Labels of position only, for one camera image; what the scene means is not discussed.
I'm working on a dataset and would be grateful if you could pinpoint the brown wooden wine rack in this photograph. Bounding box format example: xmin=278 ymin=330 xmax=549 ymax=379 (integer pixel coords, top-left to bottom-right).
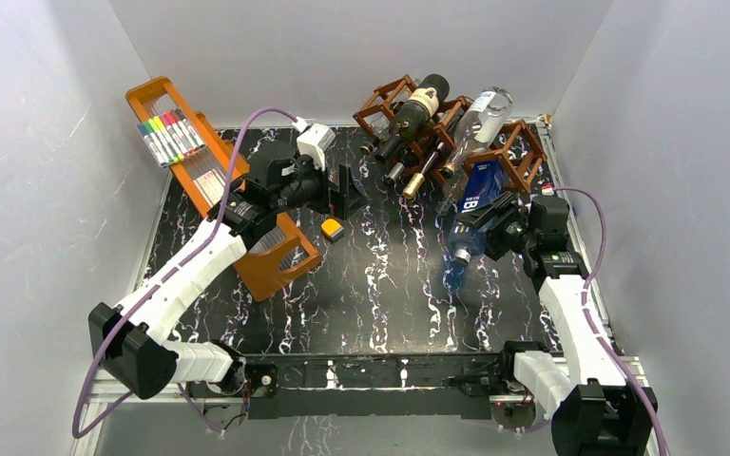
xmin=353 ymin=75 xmax=548 ymax=196

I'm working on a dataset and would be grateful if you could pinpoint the dark green wine bottle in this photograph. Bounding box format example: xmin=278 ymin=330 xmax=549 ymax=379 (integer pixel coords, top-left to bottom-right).
xmin=375 ymin=73 xmax=450 ymax=163

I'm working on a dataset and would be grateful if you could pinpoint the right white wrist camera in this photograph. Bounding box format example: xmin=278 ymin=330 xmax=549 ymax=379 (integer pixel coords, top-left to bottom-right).
xmin=541 ymin=184 xmax=555 ymax=196

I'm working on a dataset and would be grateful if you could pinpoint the black metal base frame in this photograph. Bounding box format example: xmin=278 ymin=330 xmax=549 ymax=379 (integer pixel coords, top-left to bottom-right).
xmin=186 ymin=352 xmax=538 ymax=430

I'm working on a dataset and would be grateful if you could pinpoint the clear glass bottle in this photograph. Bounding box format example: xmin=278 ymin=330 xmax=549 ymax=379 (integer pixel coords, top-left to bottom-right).
xmin=436 ymin=86 xmax=513 ymax=217

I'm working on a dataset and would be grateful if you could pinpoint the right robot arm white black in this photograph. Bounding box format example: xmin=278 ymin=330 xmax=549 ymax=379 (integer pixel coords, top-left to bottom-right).
xmin=457 ymin=194 xmax=669 ymax=455

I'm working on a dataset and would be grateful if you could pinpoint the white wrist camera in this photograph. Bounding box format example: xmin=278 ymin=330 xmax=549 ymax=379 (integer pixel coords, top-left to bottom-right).
xmin=297 ymin=123 xmax=336 ymax=171
xmin=541 ymin=184 xmax=555 ymax=196

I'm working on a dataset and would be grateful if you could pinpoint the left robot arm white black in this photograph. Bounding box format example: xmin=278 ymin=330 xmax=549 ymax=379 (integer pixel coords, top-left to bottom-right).
xmin=88 ymin=142 xmax=366 ymax=399

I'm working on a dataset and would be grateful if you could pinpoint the purple cable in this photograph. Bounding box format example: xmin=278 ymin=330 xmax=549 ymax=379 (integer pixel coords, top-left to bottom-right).
xmin=71 ymin=106 xmax=306 ymax=441
xmin=550 ymin=184 xmax=672 ymax=456

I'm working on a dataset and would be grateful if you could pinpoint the clear packet with red label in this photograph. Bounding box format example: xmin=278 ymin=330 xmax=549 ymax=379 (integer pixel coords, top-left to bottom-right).
xmin=194 ymin=169 xmax=225 ymax=208

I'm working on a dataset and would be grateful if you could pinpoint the gold capped wine bottle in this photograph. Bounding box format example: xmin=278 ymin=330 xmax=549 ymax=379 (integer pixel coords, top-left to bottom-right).
xmin=402 ymin=140 xmax=447 ymax=200

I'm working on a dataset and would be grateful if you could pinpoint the orange wooden rack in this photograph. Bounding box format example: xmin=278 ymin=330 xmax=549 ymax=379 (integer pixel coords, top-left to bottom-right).
xmin=125 ymin=76 xmax=322 ymax=302

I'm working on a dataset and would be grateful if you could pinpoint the blue square glass bottle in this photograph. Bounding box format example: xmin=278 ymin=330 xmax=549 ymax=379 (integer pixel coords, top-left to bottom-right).
xmin=447 ymin=161 xmax=506 ymax=268

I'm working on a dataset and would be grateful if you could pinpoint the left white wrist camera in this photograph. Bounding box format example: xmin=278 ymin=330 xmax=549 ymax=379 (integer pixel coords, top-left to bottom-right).
xmin=297 ymin=123 xmax=336 ymax=171

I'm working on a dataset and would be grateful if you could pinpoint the yellow grey small block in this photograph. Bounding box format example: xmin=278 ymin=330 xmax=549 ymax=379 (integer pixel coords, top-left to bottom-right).
xmin=320 ymin=218 xmax=345 ymax=242

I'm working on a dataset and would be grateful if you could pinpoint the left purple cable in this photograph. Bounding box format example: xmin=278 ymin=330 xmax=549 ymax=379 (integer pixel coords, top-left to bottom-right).
xmin=71 ymin=106 xmax=306 ymax=441

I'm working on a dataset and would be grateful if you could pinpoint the pack of coloured markers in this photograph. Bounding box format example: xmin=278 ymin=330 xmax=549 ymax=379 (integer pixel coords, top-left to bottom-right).
xmin=136 ymin=108 xmax=207 ymax=168

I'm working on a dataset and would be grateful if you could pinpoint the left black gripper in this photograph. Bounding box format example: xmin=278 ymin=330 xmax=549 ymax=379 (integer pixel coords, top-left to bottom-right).
xmin=273 ymin=150 xmax=369 ymax=221

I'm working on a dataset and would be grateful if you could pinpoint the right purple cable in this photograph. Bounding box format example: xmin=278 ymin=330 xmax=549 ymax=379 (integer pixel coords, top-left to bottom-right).
xmin=550 ymin=184 xmax=672 ymax=456

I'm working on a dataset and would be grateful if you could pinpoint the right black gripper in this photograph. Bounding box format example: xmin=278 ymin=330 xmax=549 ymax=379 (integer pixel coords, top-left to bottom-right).
xmin=453 ymin=191 xmax=536 ymax=261

